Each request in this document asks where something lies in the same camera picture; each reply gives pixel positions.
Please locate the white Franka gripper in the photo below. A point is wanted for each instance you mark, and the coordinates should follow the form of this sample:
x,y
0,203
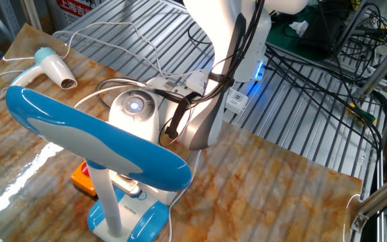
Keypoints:
x,y
165,196

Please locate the blue and white desk lamp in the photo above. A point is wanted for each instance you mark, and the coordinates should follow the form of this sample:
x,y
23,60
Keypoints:
x,y
99,141

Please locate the orange emergency stop button box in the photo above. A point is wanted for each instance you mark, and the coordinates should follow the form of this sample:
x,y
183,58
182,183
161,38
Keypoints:
x,y
81,179

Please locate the marble pattern table mat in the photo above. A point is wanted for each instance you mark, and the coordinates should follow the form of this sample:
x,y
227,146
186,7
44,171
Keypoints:
x,y
264,188

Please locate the white power strip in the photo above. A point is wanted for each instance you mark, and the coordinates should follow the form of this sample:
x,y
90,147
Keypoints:
x,y
236,101

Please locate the white and teal hair dryer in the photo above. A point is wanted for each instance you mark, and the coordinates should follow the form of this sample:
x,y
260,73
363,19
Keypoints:
x,y
57,69

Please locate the green cutting mat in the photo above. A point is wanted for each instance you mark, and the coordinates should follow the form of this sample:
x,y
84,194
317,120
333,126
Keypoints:
x,y
281,37

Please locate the red and white printed box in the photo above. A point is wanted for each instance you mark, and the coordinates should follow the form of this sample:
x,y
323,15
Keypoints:
x,y
76,8

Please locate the green and yellow tool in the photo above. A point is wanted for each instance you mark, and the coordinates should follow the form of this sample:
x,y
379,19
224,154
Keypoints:
x,y
363,114

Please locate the crumpled white paper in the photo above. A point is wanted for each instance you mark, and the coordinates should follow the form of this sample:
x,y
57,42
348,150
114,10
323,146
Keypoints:
x,y
299,27

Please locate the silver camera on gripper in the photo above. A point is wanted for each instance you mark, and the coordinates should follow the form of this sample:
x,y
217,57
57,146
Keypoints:
x,y
126,185

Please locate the aluminium strut with corner bracket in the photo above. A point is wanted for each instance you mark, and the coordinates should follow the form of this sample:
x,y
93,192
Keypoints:
x,y
376,200

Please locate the long aluminium frame strut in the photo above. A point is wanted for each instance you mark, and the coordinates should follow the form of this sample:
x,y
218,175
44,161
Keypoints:
x,y
381,69

